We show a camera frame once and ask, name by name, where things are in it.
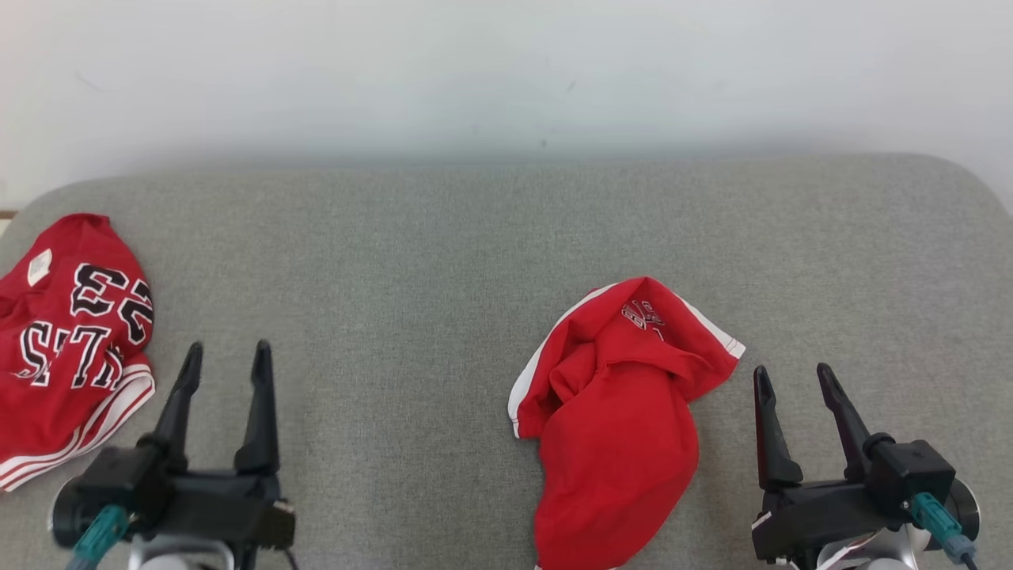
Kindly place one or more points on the grey fabric sofa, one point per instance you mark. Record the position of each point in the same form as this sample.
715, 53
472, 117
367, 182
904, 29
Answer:
411, 317

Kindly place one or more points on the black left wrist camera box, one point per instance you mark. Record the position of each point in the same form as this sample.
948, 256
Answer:
123, 483

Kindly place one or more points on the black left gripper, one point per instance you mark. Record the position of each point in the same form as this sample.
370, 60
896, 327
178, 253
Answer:
237, 507

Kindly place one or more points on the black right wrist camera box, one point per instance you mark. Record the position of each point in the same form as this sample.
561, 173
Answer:
914, 471

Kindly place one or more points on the plain red shorts white trim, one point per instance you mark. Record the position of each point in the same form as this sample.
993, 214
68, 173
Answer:
617, 443

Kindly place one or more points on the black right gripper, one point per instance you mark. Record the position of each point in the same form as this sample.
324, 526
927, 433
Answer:
815, 514

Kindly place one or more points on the red jersey number 23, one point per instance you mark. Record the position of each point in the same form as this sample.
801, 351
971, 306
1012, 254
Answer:
63, 388

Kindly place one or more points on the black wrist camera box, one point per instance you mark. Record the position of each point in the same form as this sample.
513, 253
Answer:
914, 471
123, 483

